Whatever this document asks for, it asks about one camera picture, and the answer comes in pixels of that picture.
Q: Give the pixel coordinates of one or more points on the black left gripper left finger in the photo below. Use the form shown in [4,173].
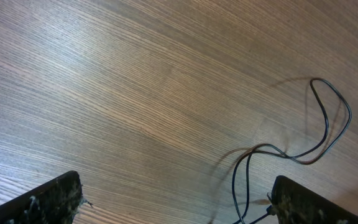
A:
[56,201]

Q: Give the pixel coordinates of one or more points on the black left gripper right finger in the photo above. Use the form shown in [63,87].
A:
[293,203]

